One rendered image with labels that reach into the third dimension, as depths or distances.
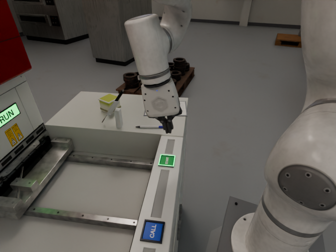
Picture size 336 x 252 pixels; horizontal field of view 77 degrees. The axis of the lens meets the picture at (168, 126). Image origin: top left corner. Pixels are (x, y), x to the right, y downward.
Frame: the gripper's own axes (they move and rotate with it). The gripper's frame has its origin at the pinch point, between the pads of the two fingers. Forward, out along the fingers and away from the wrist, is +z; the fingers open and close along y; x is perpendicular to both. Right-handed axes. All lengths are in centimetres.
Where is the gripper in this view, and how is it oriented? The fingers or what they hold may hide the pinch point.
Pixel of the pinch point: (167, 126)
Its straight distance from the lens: 66.6
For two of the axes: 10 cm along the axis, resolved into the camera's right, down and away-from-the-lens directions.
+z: 2.1, 8.2, 5.3
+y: 9.7, -1.0, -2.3
